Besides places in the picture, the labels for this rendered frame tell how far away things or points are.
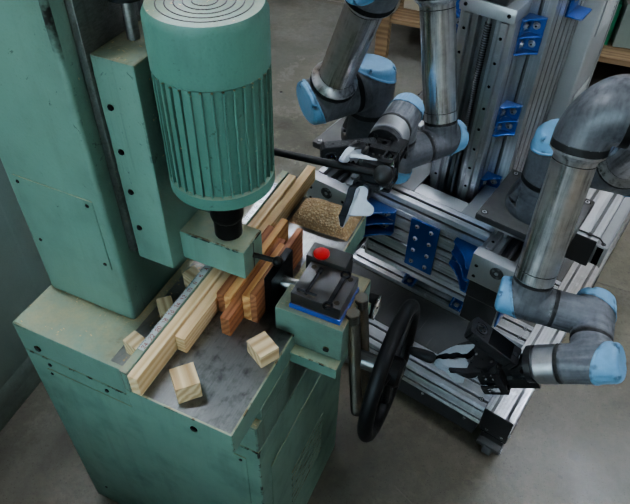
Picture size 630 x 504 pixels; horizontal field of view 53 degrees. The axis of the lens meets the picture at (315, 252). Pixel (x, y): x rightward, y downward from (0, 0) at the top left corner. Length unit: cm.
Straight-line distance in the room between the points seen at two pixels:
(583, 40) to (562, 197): 77
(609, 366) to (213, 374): 69
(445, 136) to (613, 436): 124
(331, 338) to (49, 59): 63
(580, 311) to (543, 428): 102
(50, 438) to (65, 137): 132
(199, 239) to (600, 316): 75
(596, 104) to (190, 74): 63
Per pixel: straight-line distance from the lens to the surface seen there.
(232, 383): 113
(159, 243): 120
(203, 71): 89
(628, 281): 281
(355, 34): 142
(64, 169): 116
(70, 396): 157
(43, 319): 144
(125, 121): 105
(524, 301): 127
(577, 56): 189
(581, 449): 226
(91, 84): 105
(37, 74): 106
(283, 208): 137
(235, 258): 116
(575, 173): 116
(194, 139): 95
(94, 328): 139
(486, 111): 164
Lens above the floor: 184
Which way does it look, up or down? 45 degrees down
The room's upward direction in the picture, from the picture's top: 2 degrees clockwise
